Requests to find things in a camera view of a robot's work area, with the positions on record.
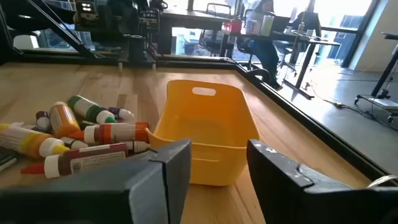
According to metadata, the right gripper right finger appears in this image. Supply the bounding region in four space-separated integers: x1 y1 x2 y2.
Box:
246 139 398 224

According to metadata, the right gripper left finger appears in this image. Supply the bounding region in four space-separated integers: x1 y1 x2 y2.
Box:
0 138 192 224

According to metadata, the large red food coloring bottle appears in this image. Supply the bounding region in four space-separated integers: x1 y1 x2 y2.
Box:
20 142 129 179

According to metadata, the large orange food coloring bottle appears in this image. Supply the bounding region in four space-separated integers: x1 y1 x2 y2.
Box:
49 101 81 138

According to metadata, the large green food coloring bottle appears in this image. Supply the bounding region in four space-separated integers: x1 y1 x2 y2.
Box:
67 95 118 124

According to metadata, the large yellow food coloring bottle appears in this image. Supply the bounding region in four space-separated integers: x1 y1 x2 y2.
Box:
0 123 70 159

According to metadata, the yellow plastic bin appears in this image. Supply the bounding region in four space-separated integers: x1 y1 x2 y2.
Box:
144 79 261 187

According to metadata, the dark office chair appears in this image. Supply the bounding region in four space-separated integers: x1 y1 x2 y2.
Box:
236 37 284 91

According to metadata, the black rolling stand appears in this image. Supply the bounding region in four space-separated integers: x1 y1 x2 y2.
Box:
354 30 398 124

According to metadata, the dark office desk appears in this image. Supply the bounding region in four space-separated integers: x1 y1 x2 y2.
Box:
236 29 341 100
157 7 233 57

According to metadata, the white cylinder container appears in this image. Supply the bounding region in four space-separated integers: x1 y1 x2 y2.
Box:
260 14 275 37

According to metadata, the red container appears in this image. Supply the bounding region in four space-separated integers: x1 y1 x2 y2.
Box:
229 17 244 34

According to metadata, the black aluminium table frame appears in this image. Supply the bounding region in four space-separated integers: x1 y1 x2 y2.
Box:
0 0 398 187

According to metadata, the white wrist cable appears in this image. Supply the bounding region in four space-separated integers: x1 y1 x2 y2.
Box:
366 174 398 189

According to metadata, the black floor cable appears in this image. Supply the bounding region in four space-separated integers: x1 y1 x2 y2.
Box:
310 79 398 131

